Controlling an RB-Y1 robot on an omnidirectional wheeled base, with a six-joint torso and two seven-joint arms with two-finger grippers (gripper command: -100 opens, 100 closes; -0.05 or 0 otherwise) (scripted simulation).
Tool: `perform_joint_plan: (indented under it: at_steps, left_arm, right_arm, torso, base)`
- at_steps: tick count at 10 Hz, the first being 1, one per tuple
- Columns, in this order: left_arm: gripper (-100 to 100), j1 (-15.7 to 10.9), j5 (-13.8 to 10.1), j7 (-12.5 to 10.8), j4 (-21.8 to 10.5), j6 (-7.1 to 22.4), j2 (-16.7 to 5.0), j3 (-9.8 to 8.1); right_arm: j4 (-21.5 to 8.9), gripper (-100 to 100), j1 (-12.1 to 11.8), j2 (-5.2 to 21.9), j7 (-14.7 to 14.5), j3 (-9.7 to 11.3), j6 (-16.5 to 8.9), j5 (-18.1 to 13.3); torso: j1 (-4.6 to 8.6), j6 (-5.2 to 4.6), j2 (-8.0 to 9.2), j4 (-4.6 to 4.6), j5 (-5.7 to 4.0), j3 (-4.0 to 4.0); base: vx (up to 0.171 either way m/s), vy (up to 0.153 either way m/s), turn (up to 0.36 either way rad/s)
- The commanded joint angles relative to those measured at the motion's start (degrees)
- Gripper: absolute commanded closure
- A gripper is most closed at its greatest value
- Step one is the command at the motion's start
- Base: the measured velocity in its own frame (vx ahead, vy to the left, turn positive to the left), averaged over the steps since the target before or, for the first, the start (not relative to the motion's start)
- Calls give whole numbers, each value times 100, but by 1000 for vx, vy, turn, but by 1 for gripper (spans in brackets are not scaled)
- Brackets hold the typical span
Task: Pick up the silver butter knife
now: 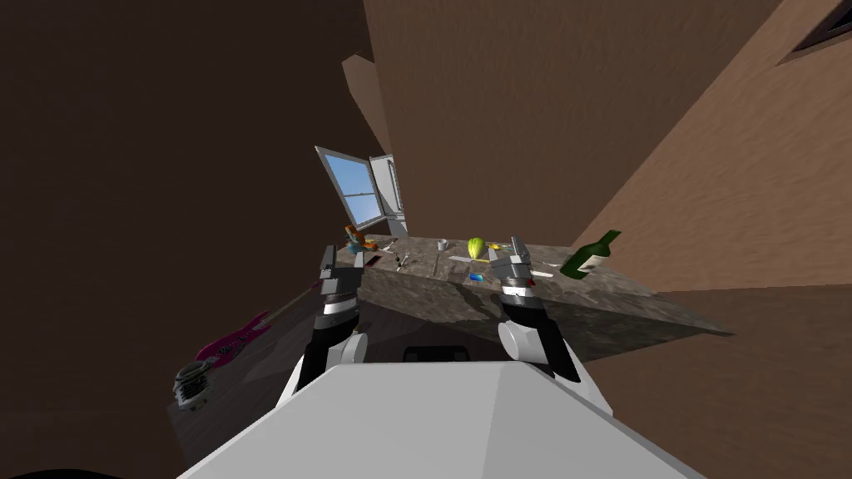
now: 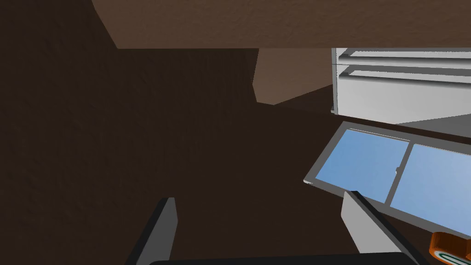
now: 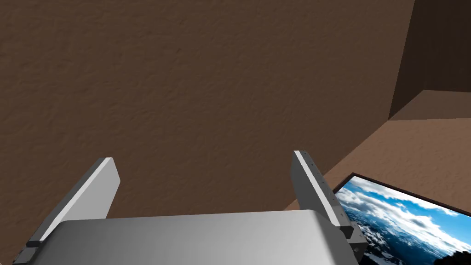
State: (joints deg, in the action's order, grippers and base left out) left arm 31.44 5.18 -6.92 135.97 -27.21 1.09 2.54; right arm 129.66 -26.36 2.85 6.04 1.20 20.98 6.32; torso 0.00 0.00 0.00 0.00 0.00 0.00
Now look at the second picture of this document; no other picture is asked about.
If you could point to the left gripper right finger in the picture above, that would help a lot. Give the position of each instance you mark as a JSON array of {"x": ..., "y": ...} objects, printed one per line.
[{"x": 371, "y": 228}]

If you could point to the orange round object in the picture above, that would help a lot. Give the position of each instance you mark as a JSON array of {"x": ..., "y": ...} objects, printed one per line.
[{"x": 449, "y": 247}]

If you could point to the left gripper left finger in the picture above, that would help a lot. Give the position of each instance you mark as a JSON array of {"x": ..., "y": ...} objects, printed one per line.
[{"x": 158, "y": 235}]

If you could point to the grey framed window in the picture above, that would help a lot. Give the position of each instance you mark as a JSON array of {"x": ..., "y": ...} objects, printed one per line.
[{"x": 423, "y": 176}]

